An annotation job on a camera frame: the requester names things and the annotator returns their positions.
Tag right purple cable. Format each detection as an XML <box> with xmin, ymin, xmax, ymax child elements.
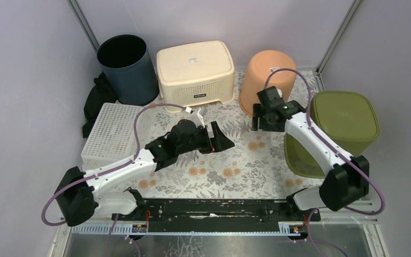
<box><xmin>264</xmin><ymin>67</ymin><xmax>387</xmax><ymax>257</ymax></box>

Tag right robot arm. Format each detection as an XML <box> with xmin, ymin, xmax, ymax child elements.
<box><xmin>252</xmin><ymin>86</ymin><xmax>369</xmax><ymax>221</ymax></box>

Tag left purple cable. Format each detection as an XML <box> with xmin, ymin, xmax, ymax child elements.
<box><xmin>41</xmin><ymin>103</ymin><xmax>194</xmax><ymax>257</ymax></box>

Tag white perforated basket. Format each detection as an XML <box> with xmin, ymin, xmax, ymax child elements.
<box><xmin>81</xmin><ymin>103</ymin><xmax>154</xmax><ymax>171</ymax></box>

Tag aluminium frame rail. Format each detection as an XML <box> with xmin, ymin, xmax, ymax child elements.
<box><xmin>53</xmin><ymin>198</ymin><xmax>387</xmax><ymax>256</ymax></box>

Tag dark blue round bin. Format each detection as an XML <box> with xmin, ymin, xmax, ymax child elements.
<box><xmin>96</xmin><ymin>34</ymin><xmax>159</xmax><ymax>106</ymax></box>

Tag purple cable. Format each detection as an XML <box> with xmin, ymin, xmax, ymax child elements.
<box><xmin>264</xmin><ymin>67</ymin><xmax>387</xmax><ymax>257</ymax></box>
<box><xmin>41</xmin><ymin>103</ymin><xmax>194</xmax><ymax>257</ymax></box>

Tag orange bucket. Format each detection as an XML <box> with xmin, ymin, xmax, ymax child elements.
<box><xmin>239</xmin><ymin>50</ymin><xmax>296</xmax><ymax>116</ymax></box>

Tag black cloth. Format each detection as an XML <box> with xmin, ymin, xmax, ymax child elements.
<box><xmin>82</xmin><ymin>72</ymin><xmax>117</xmax><ymax>138</ymax></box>

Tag cream perforated basket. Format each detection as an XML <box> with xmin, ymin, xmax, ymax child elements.
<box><xmin>156</xmin><ymin>41</ymin><xmax>235</xmax><ymax>113</ymax></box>

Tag green mesh waste bin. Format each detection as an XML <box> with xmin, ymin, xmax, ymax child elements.
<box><xmin>284</xmin><ymin>91</ymin><xmax>380</xmax><ymax>179</ymax></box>

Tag floral patterned mat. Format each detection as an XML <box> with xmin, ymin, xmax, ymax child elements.
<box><xmin>79</xmin><ymin>70</ymin><xmax>350</xmax><ymax>200</ymax></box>

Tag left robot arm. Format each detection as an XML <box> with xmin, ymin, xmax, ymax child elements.
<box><xmin>54</xmin><ymin>119</ymin><xmax>235</xmax><ymax>227</ymax></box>

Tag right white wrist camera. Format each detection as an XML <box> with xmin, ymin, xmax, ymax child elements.
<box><xmin>275</xmin><ymin>87</ymin><xmax>283</xmax><ymax>98</ymax></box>

